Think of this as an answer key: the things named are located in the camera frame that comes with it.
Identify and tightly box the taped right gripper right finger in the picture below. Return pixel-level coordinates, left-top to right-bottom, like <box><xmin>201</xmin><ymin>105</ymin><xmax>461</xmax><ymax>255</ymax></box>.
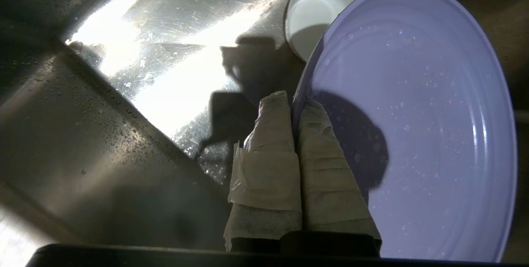
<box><xmin>298</xmin><ymin>99</ymin><xmax>382</xmax><ymax>256</ymax></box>

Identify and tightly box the purple round plate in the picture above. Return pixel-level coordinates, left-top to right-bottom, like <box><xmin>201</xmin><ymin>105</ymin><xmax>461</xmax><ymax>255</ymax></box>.
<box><xmin>291</xmin><ymin>0</ymin><xmax>518</xmax><ymax>263</ymax></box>

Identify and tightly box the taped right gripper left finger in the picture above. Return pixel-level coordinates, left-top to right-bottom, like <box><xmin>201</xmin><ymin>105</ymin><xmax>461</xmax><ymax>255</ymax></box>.
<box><xmin>224</xmin><ymin>91</ymin><xmax>304</xmax><ymax>253</ymax></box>

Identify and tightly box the white round cup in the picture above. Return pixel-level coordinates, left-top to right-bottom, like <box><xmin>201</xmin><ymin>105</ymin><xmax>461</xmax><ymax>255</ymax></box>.
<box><xmin>284</xmin><ymin>0</ymin><xmax>372</xmax><ymax>63</ymax></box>

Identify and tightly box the stainless steel sink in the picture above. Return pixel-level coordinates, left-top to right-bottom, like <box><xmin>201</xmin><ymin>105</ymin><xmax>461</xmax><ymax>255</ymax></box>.
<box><xmin>0</xmin><ymin>0</ymin><xmax>529</xmax><ymax>259</ymax></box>

